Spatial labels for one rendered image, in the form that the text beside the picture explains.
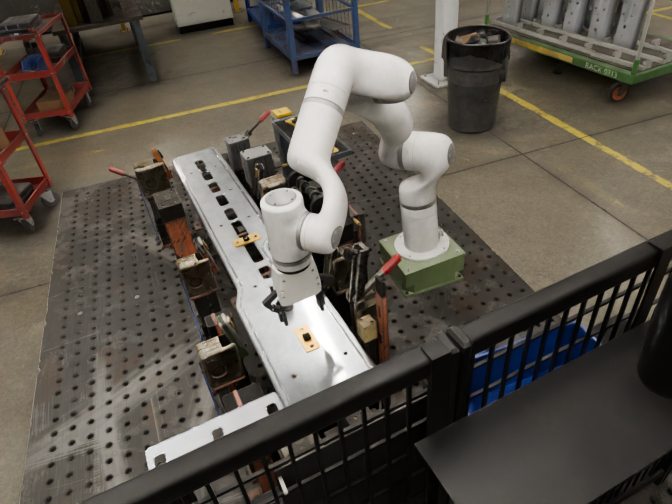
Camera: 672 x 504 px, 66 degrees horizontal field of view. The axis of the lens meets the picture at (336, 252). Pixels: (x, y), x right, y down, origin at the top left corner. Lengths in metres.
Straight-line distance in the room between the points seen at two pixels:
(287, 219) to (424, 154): 0.67
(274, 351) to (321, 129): 0.53
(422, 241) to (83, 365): 1.17
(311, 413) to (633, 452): 0.33
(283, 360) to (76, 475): 0.66
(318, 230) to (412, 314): 0.81
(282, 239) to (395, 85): 0.45
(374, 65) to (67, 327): 1.39
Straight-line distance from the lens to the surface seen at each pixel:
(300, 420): 0.46
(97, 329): 1.96
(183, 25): 8.23
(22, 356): 3.16
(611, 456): 0.61
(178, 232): 1.88
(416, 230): 1.71
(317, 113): 1.07
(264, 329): 1.31
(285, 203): 0.98
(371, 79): 1.19
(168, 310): 1.91
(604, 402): 0.65
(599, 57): 5.25
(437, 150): 1.55
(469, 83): 4.22
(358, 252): 1.16
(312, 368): 1.20
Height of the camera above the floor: 1.93
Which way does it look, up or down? 38 degrees down
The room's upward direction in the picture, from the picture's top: 6 degrees counter-clockwise
